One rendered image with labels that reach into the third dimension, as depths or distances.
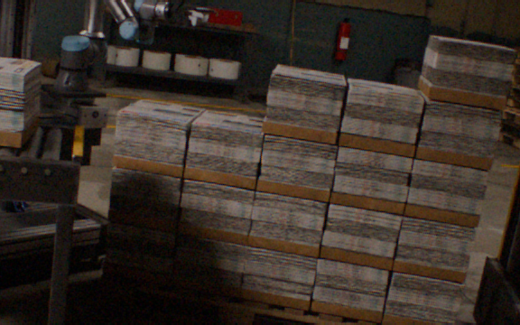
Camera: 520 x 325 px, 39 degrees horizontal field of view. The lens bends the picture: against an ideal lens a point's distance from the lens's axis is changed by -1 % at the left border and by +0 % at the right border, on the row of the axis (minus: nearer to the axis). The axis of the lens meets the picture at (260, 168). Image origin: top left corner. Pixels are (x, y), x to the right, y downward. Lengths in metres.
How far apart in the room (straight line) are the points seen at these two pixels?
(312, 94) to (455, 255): 0.84
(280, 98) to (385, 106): 0.40
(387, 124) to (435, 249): 0.53
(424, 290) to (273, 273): 0.60
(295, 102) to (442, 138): 0.57
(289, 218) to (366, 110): 0.52
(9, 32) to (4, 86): 0.99
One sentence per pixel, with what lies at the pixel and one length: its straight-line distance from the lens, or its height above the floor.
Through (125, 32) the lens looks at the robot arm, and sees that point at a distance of 3.22.
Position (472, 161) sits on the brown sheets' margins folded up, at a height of 0.86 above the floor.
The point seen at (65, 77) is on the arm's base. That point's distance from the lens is 3.36.
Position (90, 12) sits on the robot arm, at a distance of 3.46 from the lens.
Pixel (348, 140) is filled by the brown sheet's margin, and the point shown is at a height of 0.86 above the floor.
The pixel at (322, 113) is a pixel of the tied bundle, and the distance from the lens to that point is 2.83.
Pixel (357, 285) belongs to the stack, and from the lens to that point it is 3.01.
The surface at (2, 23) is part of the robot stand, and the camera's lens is 3.29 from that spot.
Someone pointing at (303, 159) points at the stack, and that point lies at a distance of 2.87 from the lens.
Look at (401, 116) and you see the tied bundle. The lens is 2.84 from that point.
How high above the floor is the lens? 1.37
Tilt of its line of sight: 13 degrees down
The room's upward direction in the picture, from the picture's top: 9 degrees clockwise
